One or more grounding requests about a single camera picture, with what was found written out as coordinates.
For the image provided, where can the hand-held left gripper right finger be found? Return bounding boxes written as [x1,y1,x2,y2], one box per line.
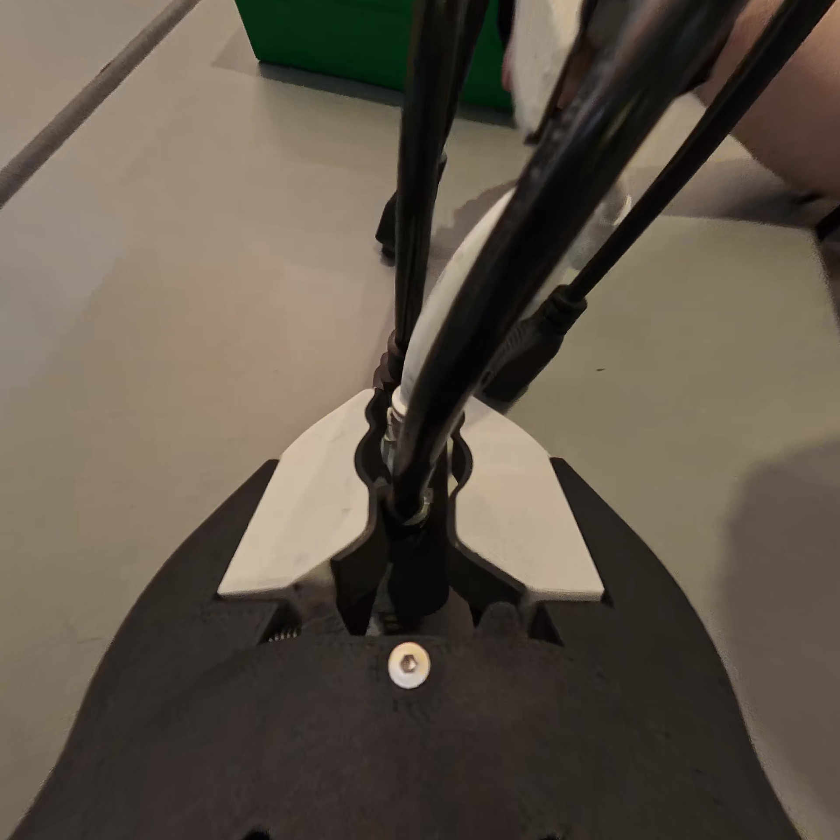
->
[451,400,605,602]

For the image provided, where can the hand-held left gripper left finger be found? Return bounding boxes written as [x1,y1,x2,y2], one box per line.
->
[218,388,382,599]

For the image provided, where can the white plug cable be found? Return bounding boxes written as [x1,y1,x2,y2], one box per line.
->
[392,185,634,473]

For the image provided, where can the person's right forearm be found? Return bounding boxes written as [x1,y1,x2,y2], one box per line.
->
[696,0,840,194]

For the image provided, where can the green box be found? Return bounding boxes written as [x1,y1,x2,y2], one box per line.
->
[234,0,519,111]

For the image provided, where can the small black object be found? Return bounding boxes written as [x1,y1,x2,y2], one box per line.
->
[374,150,450,263]

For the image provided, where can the black flat connector cable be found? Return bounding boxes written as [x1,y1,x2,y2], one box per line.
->
[478,0,837,406]

